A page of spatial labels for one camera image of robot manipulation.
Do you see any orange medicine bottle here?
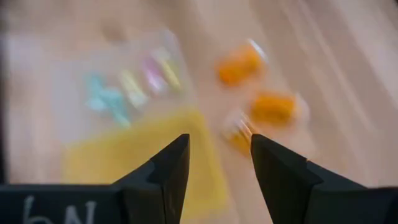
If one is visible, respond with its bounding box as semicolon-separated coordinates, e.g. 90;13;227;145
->
248;90;308;126
216;39;269;88
221;110;257;158

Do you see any pale yellow medicine bottle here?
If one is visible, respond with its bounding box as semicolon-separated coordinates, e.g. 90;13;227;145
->
119;68;149;110

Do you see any clear plastic bin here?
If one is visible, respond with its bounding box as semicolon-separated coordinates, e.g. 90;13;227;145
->
4;27;195;149

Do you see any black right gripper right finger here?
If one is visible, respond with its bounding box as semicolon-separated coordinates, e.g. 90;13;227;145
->
250;133;371;224

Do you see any pink medicine bottle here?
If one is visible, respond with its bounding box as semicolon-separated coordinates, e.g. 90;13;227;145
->
141;55;169;96

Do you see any teal medicine bottle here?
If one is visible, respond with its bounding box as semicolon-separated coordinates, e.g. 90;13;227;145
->
84;73;108;113
101;88;132;129

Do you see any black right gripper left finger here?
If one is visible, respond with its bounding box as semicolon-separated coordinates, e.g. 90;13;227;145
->
112;133;191;224

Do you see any yellow-green medicine bottle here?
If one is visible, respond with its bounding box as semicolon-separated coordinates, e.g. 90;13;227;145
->
152;46;183;93

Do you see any yellow plastic bin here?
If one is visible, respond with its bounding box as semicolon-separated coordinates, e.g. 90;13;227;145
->
61;106;230;220

